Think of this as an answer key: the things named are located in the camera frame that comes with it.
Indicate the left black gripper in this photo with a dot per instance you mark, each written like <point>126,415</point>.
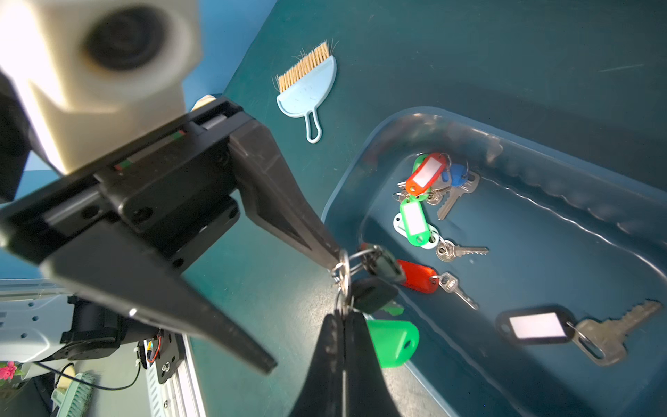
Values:
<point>172,189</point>

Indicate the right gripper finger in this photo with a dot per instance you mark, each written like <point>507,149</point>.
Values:
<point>344,376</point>

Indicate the black fob key bunch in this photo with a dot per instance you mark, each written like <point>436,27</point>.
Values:
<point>368,281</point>

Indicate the red tag key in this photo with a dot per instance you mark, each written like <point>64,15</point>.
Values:
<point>427,280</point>

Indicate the translucent blue storage box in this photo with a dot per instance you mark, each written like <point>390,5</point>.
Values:
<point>560,232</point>

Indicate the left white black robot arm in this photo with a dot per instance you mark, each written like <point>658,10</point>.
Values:
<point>78,323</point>

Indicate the green tag key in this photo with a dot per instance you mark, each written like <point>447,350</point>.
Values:
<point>420,233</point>

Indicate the orange tag key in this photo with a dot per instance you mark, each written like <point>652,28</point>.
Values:
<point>429,181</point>

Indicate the blue tag key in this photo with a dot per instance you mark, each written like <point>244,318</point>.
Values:
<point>464,181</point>

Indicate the black tag silver key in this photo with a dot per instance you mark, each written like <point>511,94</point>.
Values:
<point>602,341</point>

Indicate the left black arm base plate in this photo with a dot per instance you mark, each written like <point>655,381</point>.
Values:
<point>162,354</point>

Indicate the aluminium front rail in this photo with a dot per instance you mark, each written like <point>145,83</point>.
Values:
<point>181,394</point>

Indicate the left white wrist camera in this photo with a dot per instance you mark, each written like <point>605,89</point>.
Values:
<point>94,76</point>

